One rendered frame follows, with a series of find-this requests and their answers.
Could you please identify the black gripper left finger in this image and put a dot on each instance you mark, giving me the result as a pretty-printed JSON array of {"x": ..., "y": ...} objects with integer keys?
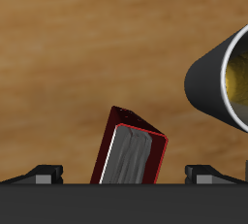
[{"x": 45, "y": 173}]

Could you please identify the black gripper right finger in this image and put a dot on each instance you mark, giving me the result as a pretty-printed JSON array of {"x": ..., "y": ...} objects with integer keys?
[{"x": 201, "y": 173}]

